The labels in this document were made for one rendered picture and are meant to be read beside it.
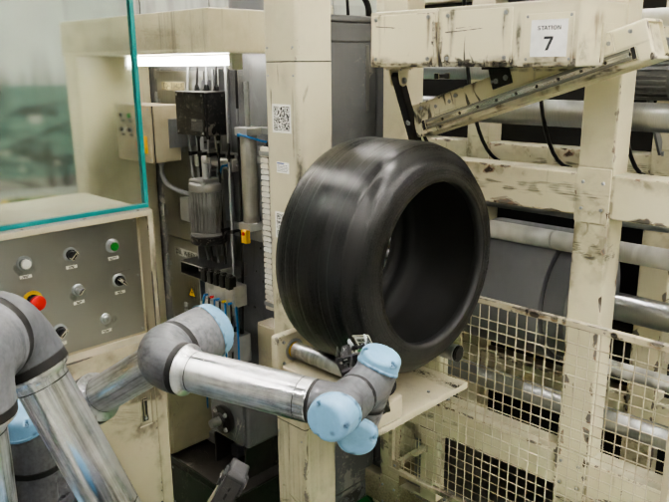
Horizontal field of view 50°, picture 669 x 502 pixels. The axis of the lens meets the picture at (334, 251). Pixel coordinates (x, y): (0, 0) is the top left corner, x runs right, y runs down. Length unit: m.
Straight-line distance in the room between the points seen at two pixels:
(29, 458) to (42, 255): 0.54
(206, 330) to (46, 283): 0.66
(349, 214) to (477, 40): 0.56
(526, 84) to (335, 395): 1.06
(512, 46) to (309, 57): 0.51
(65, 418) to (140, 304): 1.06
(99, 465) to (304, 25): 1.20
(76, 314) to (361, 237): 0.85
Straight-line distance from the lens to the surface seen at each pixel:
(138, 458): 2.22
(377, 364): 1.23
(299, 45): 1.87
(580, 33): 1.71
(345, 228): 1.55
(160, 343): 1.34
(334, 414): 1.13
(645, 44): 1.79
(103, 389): 1.65
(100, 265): 2.03
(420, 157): 1.66
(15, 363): 0.98
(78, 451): 1.10
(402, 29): 1.97
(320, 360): 1.86
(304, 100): 1.88
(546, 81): 1.88
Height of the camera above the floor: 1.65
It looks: 15 degrees down
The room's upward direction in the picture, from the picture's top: 1 degrees counter-clockwise
